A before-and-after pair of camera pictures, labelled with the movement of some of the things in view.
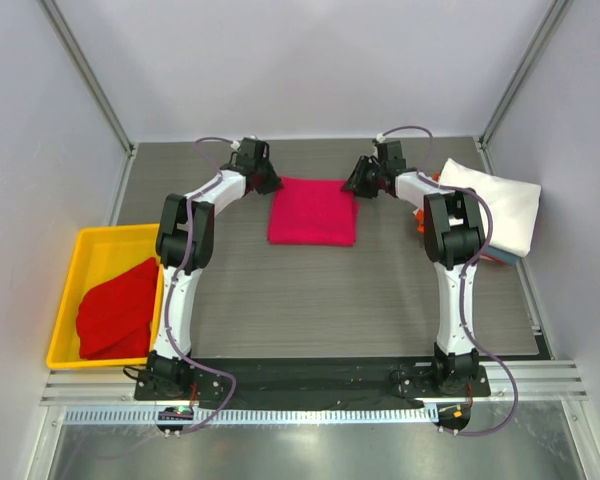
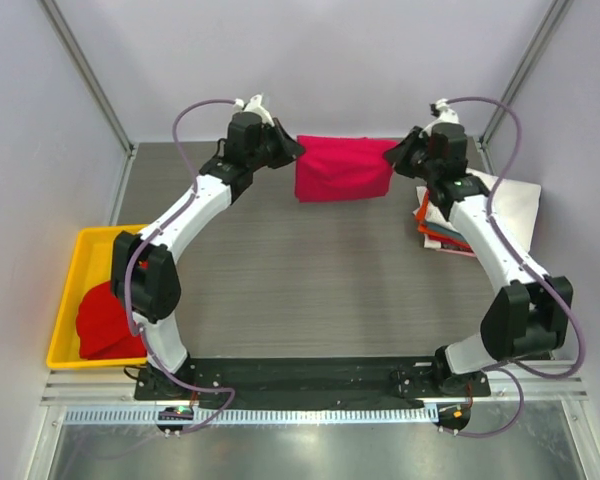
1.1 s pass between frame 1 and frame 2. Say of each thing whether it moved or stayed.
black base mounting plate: stayed
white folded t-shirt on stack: stayed
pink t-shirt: moved
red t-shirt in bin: stayed
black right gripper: moved
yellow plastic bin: stayed
